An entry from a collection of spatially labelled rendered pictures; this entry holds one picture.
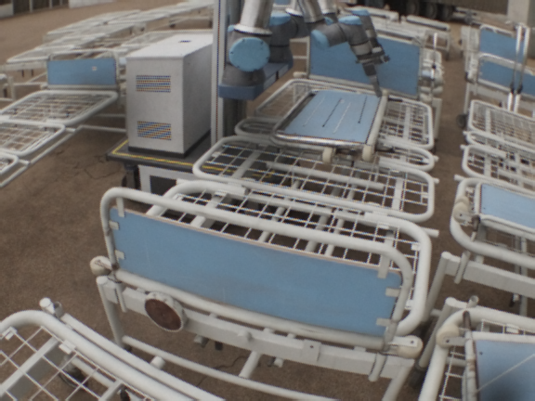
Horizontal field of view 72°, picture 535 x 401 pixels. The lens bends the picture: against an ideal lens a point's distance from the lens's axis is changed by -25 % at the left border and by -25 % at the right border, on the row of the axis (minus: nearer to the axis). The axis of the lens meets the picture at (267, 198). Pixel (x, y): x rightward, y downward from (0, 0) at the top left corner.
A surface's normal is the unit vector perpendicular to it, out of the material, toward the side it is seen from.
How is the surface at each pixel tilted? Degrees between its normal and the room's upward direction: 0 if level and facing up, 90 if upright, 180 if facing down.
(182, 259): 90
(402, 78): 91
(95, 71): 90
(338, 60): 91
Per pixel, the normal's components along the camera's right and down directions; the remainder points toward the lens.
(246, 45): 0.11, 0.58
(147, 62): -0.29, 0.48
